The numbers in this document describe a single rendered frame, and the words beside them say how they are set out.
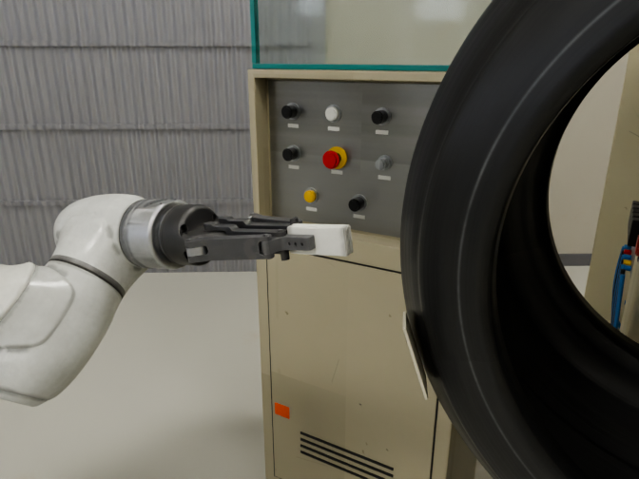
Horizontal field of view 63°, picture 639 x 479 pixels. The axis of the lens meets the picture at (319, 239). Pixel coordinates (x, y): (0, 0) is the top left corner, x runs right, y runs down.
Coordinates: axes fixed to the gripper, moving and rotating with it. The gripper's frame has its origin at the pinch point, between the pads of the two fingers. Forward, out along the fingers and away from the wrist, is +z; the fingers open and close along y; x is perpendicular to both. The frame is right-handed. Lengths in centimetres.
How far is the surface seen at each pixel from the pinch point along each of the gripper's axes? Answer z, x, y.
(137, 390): -144, 92, 76
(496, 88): 20.8, -13.6, -11.1
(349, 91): -26, -15, 62
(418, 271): 14.7, -1.1, -10.3
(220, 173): -183, 23, 192
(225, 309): -159, 90, 151
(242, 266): -183, 84, 197
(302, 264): -41, 25, 57
